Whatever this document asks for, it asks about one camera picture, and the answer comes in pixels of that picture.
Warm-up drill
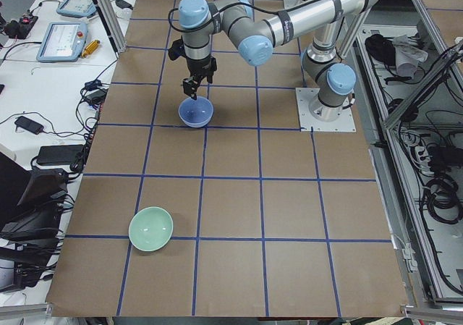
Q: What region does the black smartphone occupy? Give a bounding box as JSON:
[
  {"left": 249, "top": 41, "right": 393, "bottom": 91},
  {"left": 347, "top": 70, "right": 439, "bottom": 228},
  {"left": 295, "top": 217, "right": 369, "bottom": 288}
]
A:
[{"left": 14, "top": 116, "right": 44, "bottom": 135}]

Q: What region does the black power adapter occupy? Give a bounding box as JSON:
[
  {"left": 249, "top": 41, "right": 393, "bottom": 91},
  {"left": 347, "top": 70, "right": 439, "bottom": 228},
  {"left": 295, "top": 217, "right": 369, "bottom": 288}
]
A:
[{"left": 115, "top": 0, "right": 133, "bottom": 9}]

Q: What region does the blue bowl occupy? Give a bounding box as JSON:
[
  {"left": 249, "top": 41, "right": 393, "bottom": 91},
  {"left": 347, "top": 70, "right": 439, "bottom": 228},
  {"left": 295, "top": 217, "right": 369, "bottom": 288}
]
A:
[{"left": 178, "top": 96, "right": 214, "bottom": 128}]

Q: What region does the aluminium frame post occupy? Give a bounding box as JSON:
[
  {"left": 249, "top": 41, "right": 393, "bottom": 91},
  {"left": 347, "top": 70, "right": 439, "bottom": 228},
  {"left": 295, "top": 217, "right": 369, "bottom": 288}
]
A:
[{"left": 92, "top": 0, "right": 127, "bottom": 54}]

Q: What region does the near teach pendant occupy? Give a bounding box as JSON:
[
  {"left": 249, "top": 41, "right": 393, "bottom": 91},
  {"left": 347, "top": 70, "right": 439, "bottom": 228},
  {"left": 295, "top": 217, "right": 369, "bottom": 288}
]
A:
[{"left": 36, "top": 22, "right": 88, "bottom": 62}]

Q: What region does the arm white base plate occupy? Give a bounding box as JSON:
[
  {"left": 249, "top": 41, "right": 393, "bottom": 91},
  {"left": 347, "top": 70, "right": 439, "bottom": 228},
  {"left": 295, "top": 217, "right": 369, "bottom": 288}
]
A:
[{"left": 295, "top": 88, "right": 356, "bottom": 132}]

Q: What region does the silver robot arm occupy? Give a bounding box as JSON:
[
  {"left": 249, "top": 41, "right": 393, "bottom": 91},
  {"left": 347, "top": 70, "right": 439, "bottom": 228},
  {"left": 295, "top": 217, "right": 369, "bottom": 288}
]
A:
[{"left": 168, "top": 0, "right": 378, "bottom": 122}]

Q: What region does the far teach pendant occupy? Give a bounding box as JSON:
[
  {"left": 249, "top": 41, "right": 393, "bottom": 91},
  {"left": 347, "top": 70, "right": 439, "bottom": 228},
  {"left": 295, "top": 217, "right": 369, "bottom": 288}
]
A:
[{"left": 56, "top": 0, "right": 96, "bottom": 18}]

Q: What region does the yellow brass tool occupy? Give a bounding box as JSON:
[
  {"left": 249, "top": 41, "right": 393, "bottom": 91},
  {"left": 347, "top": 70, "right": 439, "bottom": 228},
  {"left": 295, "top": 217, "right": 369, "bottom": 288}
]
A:
[{"left": 81, "top": 39, "right": 101, "bottom": 58}]

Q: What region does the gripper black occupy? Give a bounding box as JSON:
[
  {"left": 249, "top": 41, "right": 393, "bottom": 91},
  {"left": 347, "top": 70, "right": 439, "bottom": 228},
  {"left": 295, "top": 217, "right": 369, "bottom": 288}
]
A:
[{"left": 168, "top": 38, "right": 217, "bottom": 100}]

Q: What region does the green bowl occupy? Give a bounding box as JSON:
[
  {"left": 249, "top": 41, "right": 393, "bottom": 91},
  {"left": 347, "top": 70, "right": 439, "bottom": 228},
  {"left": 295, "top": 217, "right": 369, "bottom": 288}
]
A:
[{"left": 128, "top": 206, "right": 174, "bottom": 252}]

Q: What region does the teach pendant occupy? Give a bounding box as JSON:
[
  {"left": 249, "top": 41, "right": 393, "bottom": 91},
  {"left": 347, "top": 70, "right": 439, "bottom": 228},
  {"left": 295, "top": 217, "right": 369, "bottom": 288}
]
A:
[
  {"left": 56, "top": 0, "right": 96, "bottom": 18},
  {"left": 36, "top": 22, "right": 88, "bottom": 62}
]

